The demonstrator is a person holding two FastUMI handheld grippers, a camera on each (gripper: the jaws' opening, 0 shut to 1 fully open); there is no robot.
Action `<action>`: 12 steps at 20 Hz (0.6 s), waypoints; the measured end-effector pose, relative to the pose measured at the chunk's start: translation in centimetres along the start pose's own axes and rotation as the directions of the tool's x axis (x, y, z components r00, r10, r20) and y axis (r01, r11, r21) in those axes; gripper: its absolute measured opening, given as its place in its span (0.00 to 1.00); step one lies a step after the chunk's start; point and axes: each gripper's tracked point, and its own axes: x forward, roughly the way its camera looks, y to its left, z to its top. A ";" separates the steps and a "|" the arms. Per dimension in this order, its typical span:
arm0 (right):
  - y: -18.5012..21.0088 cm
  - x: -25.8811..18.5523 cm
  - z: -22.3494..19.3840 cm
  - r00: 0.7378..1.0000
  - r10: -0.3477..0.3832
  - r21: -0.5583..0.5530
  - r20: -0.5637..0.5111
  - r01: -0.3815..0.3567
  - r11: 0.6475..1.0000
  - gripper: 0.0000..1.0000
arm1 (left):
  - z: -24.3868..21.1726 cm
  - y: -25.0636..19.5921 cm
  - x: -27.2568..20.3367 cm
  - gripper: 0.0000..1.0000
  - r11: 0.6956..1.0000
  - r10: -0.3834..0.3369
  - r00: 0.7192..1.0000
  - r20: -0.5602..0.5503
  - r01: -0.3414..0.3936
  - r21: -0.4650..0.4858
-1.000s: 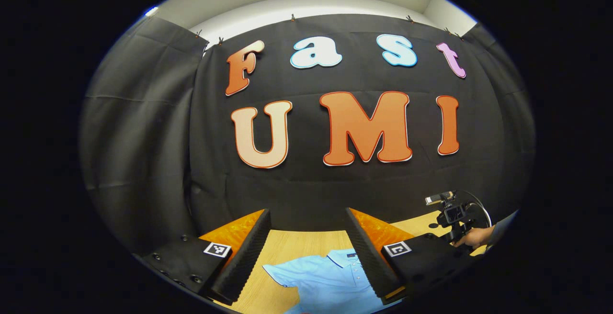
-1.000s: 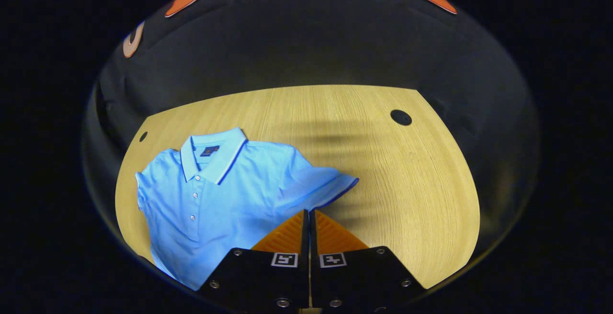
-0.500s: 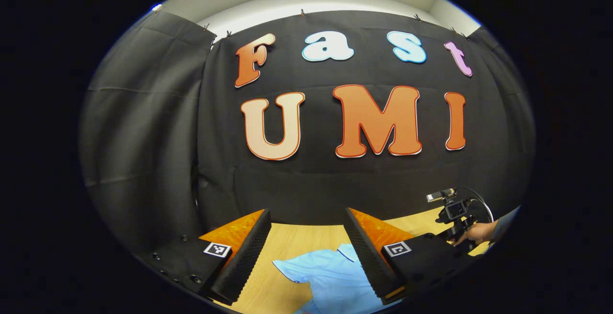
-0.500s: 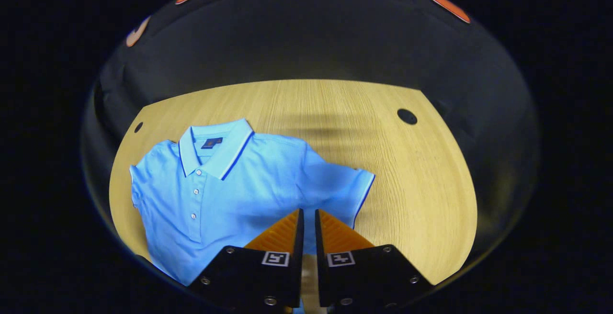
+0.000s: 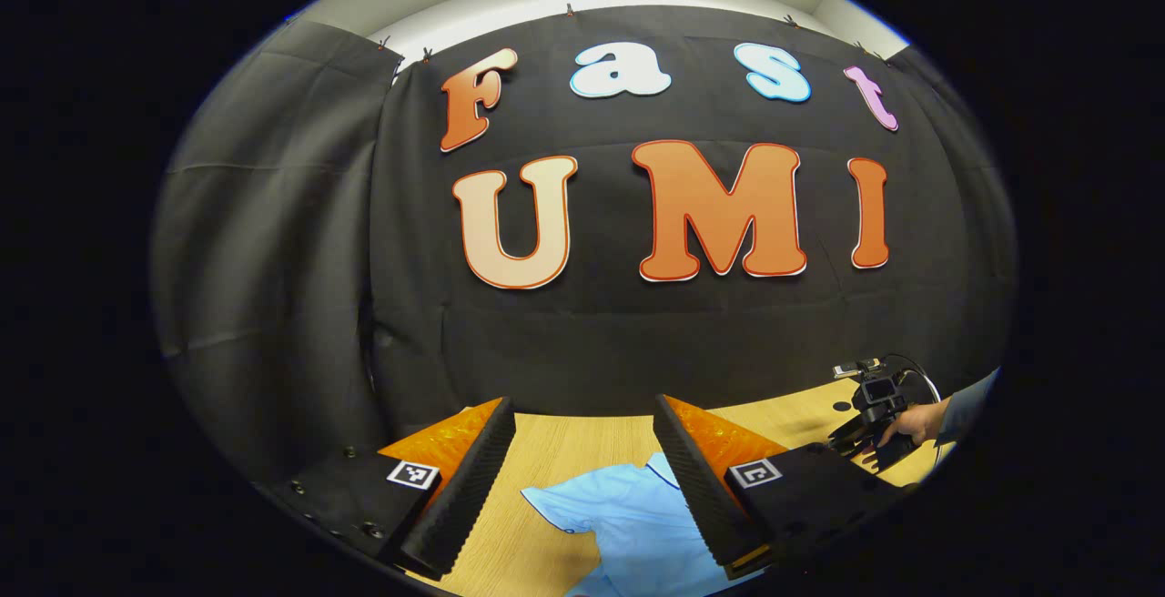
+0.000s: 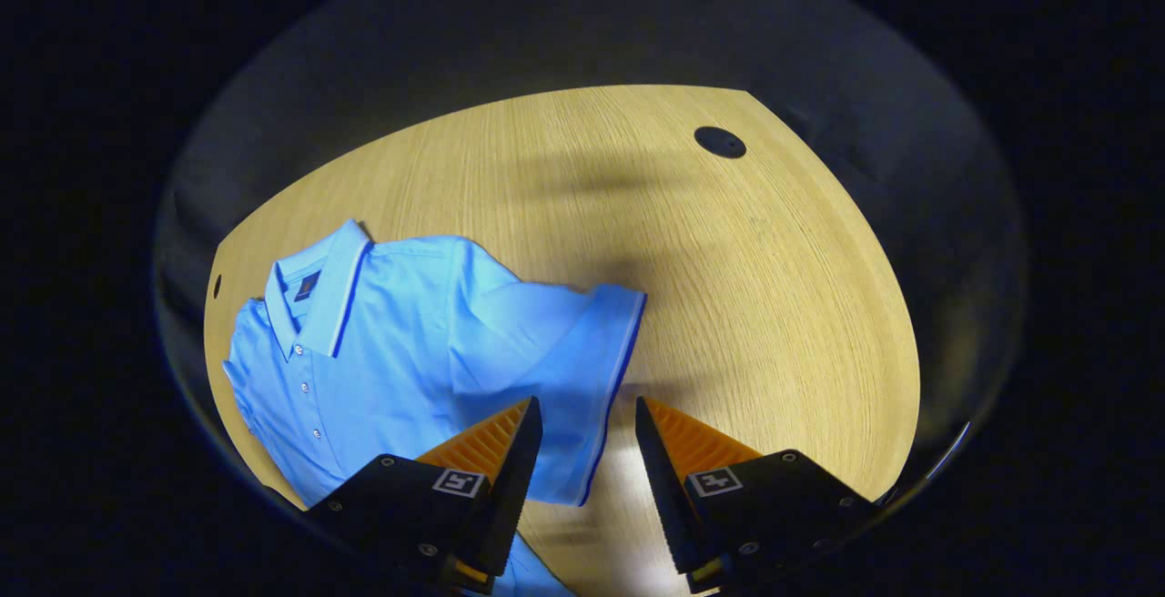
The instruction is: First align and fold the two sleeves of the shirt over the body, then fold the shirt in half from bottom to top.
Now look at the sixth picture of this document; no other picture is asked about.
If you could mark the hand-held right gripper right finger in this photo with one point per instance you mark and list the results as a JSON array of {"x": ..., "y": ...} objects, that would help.
[{"x": 664, "y": 497}]

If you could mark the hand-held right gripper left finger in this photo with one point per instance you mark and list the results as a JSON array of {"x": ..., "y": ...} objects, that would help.
[{"x": 514, "y": 488}]

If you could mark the light blue T-shirt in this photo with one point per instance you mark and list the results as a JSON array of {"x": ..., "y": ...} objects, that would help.
[{"x": 410, "y": 351}]

